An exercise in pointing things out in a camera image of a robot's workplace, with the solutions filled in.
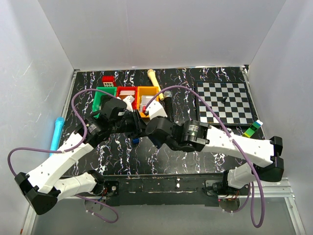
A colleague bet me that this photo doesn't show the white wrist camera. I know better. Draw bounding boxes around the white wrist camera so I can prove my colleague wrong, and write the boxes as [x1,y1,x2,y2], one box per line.
[146,100,167,120]
[117,95,135,112]

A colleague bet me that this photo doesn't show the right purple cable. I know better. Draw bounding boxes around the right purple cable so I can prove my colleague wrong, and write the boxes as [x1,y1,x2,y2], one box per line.
[143,86,266,228]

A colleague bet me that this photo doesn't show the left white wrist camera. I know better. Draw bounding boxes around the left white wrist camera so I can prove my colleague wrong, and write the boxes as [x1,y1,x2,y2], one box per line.
[117,95,135,112]

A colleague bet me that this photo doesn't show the purple cable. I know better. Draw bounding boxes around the purple cable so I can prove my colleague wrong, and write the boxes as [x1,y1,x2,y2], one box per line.
[7,89,120,223]
[143,86,266,228]

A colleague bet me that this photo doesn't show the beige wooden microphone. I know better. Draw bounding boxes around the beige wooden microphone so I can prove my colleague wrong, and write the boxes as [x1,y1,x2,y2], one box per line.
[147,69,164,101]

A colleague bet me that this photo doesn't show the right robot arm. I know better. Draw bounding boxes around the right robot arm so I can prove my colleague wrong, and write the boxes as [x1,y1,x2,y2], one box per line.
[145,117,284,194]

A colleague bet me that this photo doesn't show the black microphone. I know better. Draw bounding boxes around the black microphone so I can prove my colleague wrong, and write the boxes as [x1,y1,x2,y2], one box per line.
[163,91,174,122]

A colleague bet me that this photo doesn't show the red plastic bin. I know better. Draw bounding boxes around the red plastic bin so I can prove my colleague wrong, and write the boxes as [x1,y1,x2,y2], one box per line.
[116,86,137,109]

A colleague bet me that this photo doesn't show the black white chessboard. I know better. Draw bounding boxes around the black white chessboard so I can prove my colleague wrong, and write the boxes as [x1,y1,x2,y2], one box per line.
[195,81,255,126]

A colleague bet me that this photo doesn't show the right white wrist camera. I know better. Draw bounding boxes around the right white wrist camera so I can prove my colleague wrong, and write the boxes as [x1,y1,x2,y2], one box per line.
[146,100,167,120]

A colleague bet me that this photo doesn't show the yellow plastic bin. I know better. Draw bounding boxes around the yellow plastic bin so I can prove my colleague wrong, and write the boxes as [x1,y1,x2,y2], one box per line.
[137,86,158,120]

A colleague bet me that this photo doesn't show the green plastic bin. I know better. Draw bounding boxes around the green plastic bin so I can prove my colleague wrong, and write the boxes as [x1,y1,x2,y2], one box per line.
[92,87,116,113]

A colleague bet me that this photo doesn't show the light blue toy microphone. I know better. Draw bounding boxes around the light blue toy microphone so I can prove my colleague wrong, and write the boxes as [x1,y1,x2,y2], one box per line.
[49,117,65,156]

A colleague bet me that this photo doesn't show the navy blue card holder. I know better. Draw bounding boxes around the navy blue card holder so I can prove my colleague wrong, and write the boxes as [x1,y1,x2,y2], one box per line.
[149,137,163,149]

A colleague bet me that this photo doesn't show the orange cards in red bin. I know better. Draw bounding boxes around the orange cards in red bin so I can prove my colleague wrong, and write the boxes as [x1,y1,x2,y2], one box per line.
[119,90,135,96]

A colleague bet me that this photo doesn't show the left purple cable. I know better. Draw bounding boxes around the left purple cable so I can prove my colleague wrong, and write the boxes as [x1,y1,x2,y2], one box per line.
[7,89,120,223]

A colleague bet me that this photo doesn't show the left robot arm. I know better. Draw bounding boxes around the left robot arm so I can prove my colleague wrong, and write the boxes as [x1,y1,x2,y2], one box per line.
[15,98,146,215]

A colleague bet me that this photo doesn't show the yellow green brick stack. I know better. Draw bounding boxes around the yellow green brick stack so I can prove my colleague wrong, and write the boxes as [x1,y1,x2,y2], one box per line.
[242,120,263,138]

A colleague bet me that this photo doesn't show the white cards in yellow bin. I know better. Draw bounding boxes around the white cards in yellow bin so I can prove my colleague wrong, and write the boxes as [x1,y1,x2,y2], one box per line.
[139,95,153,110]

